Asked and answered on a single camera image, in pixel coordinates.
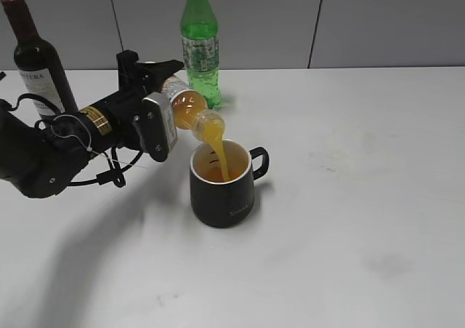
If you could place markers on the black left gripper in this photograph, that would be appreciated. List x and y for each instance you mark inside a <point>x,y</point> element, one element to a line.
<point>111,119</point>

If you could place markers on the NFC orange juice bottle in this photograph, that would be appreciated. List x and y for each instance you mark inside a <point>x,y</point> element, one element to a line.
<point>191,111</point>

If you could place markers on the black ceramic mug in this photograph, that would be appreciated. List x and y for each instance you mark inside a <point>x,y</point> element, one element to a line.
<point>225,204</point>

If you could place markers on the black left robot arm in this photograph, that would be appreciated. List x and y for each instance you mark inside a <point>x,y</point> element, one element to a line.
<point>41,165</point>

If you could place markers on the green plastic soda bottle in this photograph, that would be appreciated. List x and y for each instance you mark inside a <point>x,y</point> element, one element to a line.
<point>200,49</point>

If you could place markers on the white zip tie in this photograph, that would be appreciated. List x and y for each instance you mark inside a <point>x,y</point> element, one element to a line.
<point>80,125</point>

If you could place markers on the dark red wine bottle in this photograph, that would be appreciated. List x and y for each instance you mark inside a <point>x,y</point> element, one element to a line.
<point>37,60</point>

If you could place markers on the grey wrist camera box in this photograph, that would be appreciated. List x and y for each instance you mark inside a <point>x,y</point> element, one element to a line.
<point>159,132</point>

